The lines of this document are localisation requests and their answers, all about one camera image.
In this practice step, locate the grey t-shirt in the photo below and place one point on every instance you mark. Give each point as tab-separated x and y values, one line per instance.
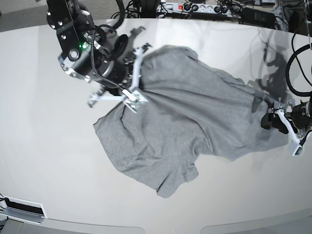
192	109

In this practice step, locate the black power adapter brick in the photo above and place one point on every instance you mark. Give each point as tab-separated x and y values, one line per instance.
258	17

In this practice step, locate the white power strip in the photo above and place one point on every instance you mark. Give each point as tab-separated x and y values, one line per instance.
201	8

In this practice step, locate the white slotted table bracket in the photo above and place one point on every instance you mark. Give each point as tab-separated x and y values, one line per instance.
22	210

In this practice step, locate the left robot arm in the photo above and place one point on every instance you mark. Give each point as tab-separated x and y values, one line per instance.
299	116

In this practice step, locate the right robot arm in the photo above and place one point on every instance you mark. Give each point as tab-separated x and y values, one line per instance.
89	51

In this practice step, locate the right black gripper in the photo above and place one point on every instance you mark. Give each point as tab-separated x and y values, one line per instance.
118	71

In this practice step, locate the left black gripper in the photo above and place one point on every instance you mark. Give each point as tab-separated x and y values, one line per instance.
298	119

